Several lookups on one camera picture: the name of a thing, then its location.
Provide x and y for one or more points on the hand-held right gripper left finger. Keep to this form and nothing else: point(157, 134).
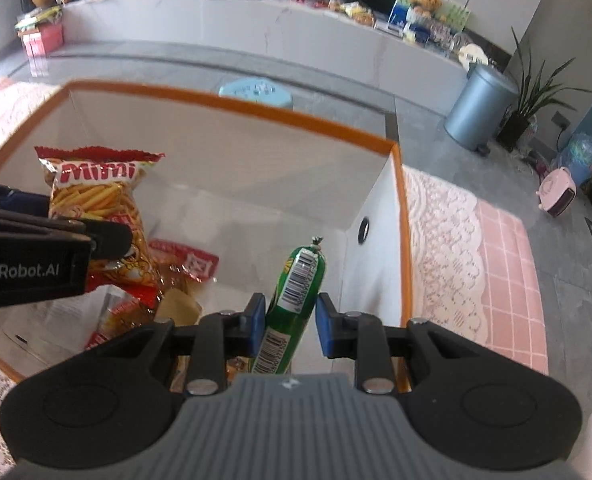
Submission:
point(257, 327)

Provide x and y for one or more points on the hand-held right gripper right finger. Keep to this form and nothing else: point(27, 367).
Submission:
point(328, 330)

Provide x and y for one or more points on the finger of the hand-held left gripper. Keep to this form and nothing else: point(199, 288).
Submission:
point(15, 200)
point(108, 241)

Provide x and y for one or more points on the red stick snack packet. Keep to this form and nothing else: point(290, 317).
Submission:
point(95, 195)

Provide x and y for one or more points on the green sausage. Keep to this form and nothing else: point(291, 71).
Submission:
point(296, 280)

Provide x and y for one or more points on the pale yellow snack packet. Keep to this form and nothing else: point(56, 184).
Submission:
point(180, 305)

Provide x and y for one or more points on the orange cardboard box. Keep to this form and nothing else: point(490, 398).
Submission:
point(256, 160)

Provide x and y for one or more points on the pink cardboard box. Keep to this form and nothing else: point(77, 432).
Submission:
point(43, 42)

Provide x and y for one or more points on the pink checked blanket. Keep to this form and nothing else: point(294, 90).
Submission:
point(511, 285)

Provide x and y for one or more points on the light blue stool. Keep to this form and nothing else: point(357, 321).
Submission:
point(256, 91)

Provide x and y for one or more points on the white marble media console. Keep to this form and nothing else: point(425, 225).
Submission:
point(225, 25)

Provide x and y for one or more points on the grey metal trash can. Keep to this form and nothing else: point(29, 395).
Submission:
point(476, 110)

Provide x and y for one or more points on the pink space heater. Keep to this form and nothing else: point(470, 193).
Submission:
point(558, 192)

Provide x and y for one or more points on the potted long-leaf plant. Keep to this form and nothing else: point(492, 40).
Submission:
point(518, 130)

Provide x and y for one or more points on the blue water jug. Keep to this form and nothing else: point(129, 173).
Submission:
point(583, 157)

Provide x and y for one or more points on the yellow snack bags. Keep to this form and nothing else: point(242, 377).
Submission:
point(353, 10)

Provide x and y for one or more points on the green picture board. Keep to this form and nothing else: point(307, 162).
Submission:
point(453, 12)

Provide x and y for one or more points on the brown teddy bear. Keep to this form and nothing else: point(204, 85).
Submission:
point(426, 2)

